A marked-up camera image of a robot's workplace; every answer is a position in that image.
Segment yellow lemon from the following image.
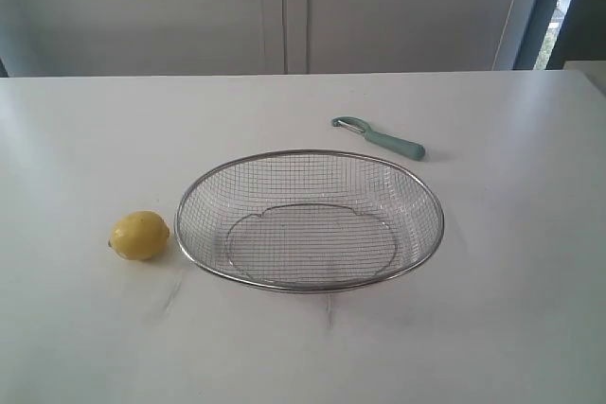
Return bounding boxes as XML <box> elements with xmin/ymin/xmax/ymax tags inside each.
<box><xmin>108</xmin><ymin>211</ymin><xmax>170</xmax><ymax>261</ymax></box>

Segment oval wire mesh basket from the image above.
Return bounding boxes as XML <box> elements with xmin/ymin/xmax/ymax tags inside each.
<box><xmin>173</xmin><ymin>149</ymin><xmax>445</xmax><ymax>294</ymax></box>

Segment teal handled peeler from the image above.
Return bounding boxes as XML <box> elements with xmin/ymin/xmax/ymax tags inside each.
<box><xmin>331</xmin><ymin>116</ymin><xmax>426</xmax><ymax>161</ymax></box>

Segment dark window frame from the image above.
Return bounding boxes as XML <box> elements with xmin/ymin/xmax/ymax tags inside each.
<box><xmin>513</xmin><ymin>0</ymin><xmax>605</xmax><ymax>70</ymax></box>

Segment white cabinet doors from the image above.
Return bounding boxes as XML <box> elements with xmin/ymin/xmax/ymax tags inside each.
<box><xmin>1</xmin><ymin>0</ymin><xmax>513</xmax><ymax>77</ymax></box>

